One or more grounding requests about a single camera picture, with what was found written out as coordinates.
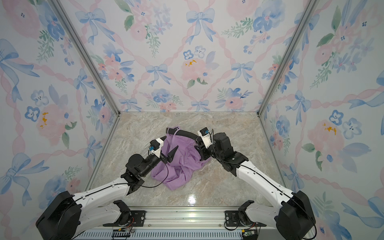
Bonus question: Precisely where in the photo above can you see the purple trousers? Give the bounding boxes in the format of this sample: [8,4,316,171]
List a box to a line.
[151,142,211,191]

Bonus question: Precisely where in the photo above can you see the black leather belt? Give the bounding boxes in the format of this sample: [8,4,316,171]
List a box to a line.
[151,127,203,146]

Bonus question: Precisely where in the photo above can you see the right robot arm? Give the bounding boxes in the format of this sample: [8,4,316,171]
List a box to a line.
[196,128,316,240]

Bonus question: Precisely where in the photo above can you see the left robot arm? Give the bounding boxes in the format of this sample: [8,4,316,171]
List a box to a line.
[36,148,178,240]

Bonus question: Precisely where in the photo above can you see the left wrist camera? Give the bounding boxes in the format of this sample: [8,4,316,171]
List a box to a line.
[149,138,164,158]

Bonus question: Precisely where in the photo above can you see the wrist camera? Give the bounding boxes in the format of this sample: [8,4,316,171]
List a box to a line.
[198,127,213,149]
[149,138,164,158]

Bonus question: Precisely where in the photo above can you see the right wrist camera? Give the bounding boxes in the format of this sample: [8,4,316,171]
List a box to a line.
[198,127,213,149]

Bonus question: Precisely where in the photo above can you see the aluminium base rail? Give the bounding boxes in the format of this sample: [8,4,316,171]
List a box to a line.
[56,206,313,240]

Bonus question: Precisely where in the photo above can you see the right aluminium corner post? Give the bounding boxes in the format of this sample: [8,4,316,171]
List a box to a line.
[258,0,318,119]

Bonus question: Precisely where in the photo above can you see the aluminium corner post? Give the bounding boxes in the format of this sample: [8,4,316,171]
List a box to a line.
[48,0,121,116]
[258,0,318,119]

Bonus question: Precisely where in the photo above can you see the left aluminium corner post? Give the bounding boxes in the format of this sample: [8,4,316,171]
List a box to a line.
[48,0,121,116]

